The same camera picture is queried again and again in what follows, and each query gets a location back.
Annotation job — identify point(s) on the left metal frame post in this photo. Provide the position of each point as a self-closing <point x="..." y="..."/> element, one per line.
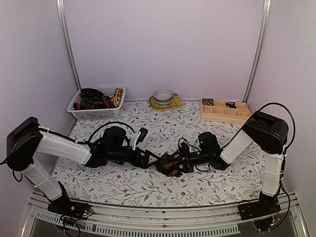
<point x="67" y="42"/>

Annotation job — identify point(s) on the right metal frame post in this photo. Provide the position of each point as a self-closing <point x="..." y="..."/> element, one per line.
<point x="260" y="44"/>

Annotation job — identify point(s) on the dark red patterned tie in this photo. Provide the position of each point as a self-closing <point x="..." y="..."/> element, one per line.
<point x="91" y="99"/>

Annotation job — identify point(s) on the front metal rail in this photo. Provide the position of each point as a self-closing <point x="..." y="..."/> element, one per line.
<point x="124" y="221"/>

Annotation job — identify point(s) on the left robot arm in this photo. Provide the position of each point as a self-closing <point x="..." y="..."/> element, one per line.
<point x="30" y="138"/>

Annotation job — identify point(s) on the yellow spotted tie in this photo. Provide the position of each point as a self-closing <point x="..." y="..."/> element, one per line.
<point x="116" y="97"/>

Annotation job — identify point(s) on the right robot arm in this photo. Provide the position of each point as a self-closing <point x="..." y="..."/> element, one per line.
<point x="266" y="131"/>

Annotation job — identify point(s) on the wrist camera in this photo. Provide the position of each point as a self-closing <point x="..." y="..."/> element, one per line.
<point x="184" y="148"/>
<point x="138" y="137"/>

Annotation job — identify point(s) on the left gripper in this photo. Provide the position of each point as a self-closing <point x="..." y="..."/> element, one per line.
<point x="145" y="159"/>

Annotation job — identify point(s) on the rolled dark patterned tie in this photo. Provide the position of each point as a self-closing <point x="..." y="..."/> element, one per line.
<point x="207" y="102"/>

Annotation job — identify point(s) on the metal frame post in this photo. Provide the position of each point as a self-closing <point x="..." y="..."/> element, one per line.
<point x="260" y="44"/>
<point x="67" y="42"/>

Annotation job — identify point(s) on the yellow woven mat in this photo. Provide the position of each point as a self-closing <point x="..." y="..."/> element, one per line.
<point x="163" y="106"/>

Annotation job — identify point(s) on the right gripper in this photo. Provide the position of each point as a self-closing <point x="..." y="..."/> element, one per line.
<point x="187" y="161"/>

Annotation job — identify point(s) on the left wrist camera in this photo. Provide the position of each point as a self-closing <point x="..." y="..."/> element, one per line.
<point x="138" y="137"/>

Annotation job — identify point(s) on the brown green patterned tie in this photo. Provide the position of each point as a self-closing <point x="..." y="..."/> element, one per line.
<point x="166" y="167"/>

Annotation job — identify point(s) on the floral tablecloth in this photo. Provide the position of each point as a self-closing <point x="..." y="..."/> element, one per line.
<point x="252" y="173"/>

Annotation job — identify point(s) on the rolled black tie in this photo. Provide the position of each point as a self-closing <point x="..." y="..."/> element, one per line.
<point x="230" y="104"/>

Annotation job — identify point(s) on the white plastic basket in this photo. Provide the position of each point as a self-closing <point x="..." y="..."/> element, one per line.
<point x="108" y="113"/>

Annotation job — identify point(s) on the wooden compartment box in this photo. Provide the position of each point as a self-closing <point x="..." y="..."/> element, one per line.
<point x="219" y="112"/>

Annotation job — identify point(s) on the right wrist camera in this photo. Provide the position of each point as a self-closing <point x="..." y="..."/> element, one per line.
<point x="184" y="148"/>

